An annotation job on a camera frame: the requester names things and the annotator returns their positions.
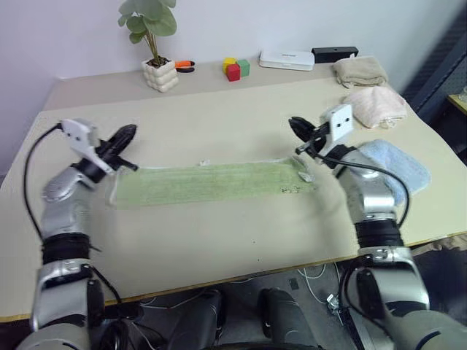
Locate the beige folded towel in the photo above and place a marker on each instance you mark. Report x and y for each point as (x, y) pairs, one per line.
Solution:
(361, 71)

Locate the flat white box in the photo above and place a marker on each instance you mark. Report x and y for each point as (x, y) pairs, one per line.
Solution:
(286, 60)

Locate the black rectangular box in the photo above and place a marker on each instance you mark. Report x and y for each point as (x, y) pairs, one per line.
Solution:
(333, 54)

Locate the green towel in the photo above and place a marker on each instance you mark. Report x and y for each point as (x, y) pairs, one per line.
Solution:
(204, 184)

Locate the white bubble plant pot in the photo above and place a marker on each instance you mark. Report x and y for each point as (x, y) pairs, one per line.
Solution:
(160, 76)

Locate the dark rounded shape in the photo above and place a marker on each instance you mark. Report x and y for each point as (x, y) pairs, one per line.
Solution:
(284, 317)

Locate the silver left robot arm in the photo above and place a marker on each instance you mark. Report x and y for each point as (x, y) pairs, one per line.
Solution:
(62, 218)

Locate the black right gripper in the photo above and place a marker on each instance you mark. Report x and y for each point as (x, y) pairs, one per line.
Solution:
(320, 140)

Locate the green cube block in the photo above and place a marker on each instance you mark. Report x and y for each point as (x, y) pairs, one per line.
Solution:
(244, 67)

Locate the green leafy plant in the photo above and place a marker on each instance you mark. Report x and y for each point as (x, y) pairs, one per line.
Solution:
(149, 18)

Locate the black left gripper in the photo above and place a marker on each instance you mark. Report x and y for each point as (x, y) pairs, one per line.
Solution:
(109, 153)

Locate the light blue folded towel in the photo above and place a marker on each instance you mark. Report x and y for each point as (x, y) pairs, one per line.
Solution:
(405, 169)

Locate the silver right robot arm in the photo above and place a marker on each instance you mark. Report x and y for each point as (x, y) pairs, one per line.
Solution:
(372, 197)

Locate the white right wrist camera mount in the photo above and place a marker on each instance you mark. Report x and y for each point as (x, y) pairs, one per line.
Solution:
(341, 122)

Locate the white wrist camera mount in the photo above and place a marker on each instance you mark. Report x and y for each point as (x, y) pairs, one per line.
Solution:
(341, 122)
(78, 133)

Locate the pink folded towel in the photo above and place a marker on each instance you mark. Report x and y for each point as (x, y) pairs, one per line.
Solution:
(379, 107)

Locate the metal floor clamp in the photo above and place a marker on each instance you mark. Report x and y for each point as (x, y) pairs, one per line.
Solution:
(337, 304)

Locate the yellow cube block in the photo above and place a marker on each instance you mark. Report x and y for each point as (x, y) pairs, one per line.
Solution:
(229, 62)

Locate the red cube block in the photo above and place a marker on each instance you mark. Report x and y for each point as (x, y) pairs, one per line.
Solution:
(233, 73)

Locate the dark ribbed panel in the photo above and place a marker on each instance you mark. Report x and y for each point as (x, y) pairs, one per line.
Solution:
(441, 54)

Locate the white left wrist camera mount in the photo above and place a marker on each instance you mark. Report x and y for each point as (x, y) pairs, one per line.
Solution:
(78, 133)

